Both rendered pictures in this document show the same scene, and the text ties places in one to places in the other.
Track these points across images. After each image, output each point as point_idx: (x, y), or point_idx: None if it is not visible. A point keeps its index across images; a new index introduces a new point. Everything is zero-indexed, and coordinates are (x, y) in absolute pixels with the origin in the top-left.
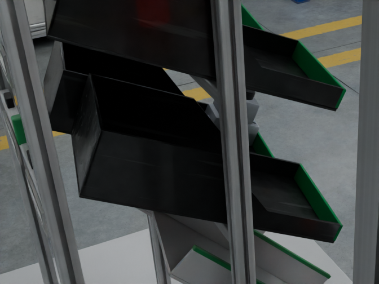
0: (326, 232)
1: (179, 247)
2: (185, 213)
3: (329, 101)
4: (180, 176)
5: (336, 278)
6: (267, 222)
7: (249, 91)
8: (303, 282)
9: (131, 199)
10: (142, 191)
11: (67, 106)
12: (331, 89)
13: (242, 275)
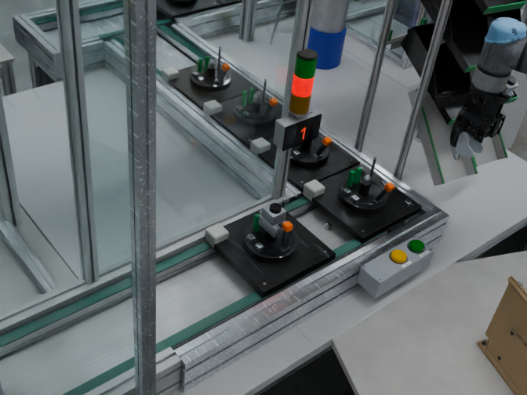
0: (447, 118)
1: (428, 97)
2: (418, 73)
3: (463, 67)
4: (422, 59)
5: (517, 216)
6: (434, 97)
7: (510, 80)
8: (467, 166)
9: (409, 55)
10: (412, 55)
11: None
12: (465, 63)
13: (414, 103)
